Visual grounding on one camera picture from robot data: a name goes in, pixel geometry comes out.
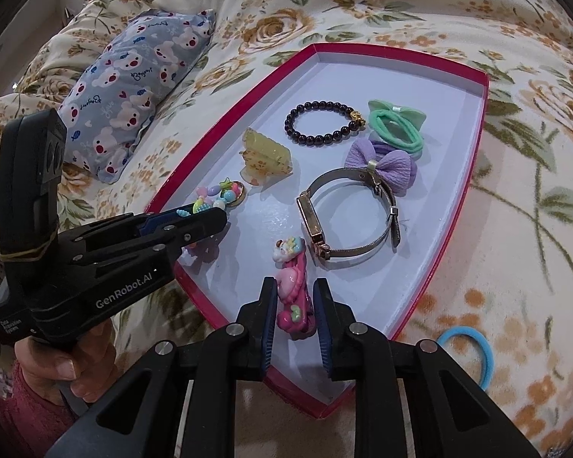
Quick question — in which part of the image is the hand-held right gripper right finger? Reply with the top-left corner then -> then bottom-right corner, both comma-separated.
312,277 -> 540,458

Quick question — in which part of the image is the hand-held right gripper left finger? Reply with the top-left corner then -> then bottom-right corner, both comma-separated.
45,277 -> 280,458

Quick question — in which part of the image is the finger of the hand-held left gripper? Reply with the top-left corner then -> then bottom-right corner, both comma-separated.
60,205 -> 228,278
76,207 -> 194,239

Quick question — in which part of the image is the pink cartoon hair clip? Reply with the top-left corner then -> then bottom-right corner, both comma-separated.
272,236 -> 316,342

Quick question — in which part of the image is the colourful candy bead bracelet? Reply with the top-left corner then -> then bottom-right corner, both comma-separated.
176,177 -> 246,258

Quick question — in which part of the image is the yellow hair claw clip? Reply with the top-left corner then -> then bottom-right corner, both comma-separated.
239,126 -> 294,187

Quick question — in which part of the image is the gold mesh-band watch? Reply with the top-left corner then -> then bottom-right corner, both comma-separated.
296,168 -> 404,263

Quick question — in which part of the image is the black bead bracelet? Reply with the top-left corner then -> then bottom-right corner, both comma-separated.
284,100 -> 364,146

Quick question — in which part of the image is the red shallow box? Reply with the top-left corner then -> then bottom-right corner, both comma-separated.
143,42 -> 490,418

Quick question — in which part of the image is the purple bow hair tie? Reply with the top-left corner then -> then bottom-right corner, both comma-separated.
345,140 -> 423,196

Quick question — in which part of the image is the green bow hair tie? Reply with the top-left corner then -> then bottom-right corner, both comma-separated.
367,99 -> 428,156

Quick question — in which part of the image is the person's left forearm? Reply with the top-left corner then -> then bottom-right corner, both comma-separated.
0,358 -> 79,458

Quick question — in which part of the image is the person's left hand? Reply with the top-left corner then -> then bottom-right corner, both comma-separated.
14,317 -> 121,402

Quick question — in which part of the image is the grey bear print pillow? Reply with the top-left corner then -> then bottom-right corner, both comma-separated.
57,8 -> 218,184

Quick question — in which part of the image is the floral blanket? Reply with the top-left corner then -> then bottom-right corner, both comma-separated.
0,0 -> 573,458

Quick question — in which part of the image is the blue hair tie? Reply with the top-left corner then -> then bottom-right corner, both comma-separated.
437,325 -> 495,392

